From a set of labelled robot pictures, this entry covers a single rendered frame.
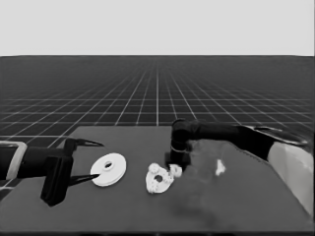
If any white round carrier with pins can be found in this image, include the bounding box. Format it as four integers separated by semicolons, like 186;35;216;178
145;163;175;195

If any small white T-shaped piece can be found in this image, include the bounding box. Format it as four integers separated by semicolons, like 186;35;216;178
215;158;227;177

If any large thick white disc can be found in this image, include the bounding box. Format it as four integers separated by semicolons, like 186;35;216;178
90;152;127;188

